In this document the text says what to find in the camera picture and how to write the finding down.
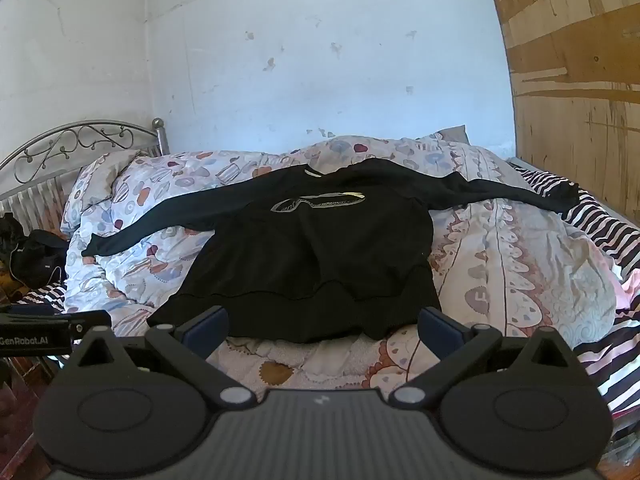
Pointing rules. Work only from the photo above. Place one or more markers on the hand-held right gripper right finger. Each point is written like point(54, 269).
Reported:
point(440, 331)

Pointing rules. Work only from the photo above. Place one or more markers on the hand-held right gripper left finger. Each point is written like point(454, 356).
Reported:
point(206, 329)

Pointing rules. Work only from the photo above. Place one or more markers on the black long-sleeve sweater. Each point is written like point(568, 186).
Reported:
point(320, 260)

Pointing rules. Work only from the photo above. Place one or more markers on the pile of black clothes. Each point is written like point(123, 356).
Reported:
point(35, 260)

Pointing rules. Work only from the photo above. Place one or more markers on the patterned white duvet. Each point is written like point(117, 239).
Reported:
point(500, 260)

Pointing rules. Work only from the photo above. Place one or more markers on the tan pillow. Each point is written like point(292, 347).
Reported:
point(97, 180)

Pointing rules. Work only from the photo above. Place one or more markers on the metal bed headboard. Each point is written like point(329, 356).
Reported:
point(162, 140)

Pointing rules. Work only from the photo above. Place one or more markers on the pink cloth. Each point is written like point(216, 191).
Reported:
point(631, 290)

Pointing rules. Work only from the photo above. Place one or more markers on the grey pillow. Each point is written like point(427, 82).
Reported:
point(452, 135)

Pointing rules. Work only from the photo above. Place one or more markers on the wooden board panel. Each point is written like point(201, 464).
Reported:
point(575, 85)

